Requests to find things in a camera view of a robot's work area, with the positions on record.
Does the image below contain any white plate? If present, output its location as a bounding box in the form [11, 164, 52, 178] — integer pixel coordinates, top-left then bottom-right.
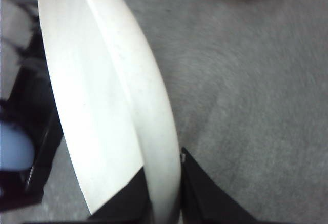
[39, 0, 182, 224]

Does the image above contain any black plate rack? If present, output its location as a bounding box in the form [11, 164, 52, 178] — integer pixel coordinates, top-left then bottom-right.
[0, 0, 63, 211]

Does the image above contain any blue plate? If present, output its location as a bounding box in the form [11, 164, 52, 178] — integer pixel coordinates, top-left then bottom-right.
[0, 123, 35, 171]

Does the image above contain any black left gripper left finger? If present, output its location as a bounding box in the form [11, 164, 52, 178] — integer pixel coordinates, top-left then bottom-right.
[23, 168, 153, 224]

